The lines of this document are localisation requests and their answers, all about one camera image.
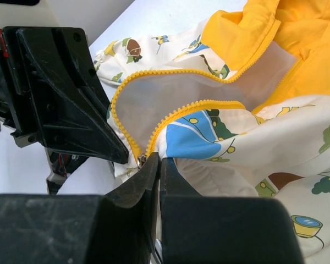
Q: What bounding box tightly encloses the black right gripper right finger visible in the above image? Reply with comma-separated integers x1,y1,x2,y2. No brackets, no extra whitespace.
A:
160,158,304,263

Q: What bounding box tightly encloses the cream printed kids jacket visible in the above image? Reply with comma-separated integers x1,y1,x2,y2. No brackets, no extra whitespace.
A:
94,1,330,263

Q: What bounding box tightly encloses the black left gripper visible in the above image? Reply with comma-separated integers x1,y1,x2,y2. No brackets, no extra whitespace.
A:
0,27,129,164

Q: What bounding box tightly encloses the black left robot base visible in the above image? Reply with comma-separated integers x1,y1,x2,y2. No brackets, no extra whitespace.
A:
45,148,105,196

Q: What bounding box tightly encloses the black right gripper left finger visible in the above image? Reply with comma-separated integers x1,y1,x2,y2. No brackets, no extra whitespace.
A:
0,153,160,263

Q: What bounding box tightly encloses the silver zipper slider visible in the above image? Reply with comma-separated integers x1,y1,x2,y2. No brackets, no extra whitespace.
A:
136,153,147,170

